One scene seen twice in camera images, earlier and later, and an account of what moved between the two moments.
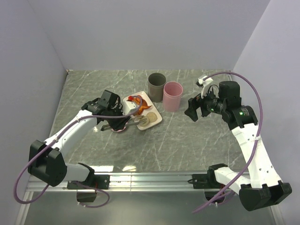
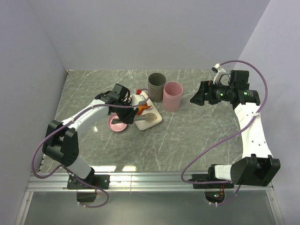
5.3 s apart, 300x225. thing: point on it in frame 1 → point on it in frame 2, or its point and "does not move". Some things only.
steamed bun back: [152, 116] does not move
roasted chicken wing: [141, 108] does not move
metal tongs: [134, 120] → [148, 117]
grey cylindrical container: [156, 81] does not move
